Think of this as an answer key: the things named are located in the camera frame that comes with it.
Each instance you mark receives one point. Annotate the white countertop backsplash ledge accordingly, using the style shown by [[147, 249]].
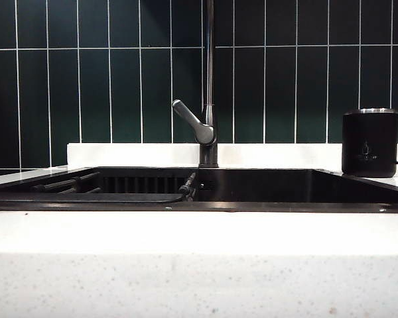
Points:
[[136, 154]]

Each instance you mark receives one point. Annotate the black steel-rimmed mug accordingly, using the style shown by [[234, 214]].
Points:
[[368, 145]]

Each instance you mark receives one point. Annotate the black sink drying rack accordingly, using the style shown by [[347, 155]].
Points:
[[86, 197]]

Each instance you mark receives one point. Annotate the black kitchen sink basin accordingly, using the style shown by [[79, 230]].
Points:
[[268, 189]]

